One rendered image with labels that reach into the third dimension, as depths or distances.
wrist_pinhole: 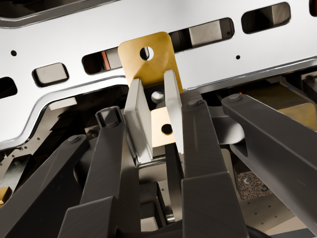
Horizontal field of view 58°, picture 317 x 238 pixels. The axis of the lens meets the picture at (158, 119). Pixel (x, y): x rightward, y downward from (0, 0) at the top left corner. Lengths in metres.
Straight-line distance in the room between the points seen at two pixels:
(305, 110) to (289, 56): 0.10
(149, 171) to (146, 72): 0.39
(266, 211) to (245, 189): 0.59
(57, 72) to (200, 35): 0.24
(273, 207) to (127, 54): 0.89
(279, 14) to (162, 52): 0.32
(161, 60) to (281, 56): 0.32
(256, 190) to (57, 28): 0.38
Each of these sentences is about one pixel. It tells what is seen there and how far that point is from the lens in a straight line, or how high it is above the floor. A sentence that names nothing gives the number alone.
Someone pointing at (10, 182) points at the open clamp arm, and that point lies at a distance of 0.54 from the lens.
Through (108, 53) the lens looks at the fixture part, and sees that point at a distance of 0.59.
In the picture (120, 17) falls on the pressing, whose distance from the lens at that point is 0.46.
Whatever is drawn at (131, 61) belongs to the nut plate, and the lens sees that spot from 0.21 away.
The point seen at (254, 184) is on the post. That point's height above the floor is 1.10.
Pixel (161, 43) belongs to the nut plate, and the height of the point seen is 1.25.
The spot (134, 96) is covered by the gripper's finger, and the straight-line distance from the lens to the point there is 0.16.
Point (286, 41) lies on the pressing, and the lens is 0.50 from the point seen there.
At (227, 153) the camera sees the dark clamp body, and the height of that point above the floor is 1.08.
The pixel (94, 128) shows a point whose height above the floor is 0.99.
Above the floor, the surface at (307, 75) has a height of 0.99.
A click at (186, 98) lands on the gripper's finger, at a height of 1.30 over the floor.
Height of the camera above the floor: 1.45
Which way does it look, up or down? 68 degrees down
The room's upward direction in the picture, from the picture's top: 178 degrees clockwise
